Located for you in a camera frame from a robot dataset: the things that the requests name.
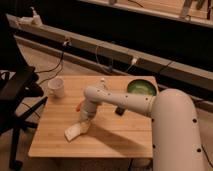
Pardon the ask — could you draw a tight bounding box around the white sponge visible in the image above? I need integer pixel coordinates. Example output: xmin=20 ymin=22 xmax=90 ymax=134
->
xmin=64 ymin=122 xmax=84 ymax=141

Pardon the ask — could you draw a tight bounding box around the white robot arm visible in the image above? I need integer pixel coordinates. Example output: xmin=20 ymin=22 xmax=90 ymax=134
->
xmin=81 ymin=86 xmax=205 ymax=171

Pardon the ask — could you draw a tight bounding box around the green ceramic bowl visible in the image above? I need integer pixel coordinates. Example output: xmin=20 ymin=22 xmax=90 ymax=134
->
xmin=127 ymin=79 xmax=157 ymax=96

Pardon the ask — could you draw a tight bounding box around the orange toy carrot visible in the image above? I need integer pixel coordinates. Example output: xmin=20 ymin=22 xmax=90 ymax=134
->
xmin=76 ymin=101 xmax=83 ymax=112

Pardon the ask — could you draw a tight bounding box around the black remote control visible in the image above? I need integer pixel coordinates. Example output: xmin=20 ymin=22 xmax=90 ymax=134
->
xmin=115 ymin=107 xmax=125 ymax=116

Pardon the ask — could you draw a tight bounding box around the wooden table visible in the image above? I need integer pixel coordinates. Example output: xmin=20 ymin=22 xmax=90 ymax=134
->
xmin=29 ymin=76 xmax=152 ymax=158

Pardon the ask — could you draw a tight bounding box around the white tube bottle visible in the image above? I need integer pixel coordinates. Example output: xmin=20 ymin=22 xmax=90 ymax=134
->
xmin=100 ymin=78 xmax=108 ymax=90

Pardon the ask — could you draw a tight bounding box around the black office chair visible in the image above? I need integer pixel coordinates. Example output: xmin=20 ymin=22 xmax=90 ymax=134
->
xmin=0 ymin=11 xmax=47 ymax=171

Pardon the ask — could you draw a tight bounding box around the white spray bottle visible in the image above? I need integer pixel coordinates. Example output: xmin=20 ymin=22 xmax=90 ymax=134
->
xmin=18 ymin=6 xmax=43 ymax=27

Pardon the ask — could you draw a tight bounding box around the white wall plug cable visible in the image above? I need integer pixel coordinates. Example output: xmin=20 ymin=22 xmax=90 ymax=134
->
xmin=125 ymin=57 xmax=139 ymax=73

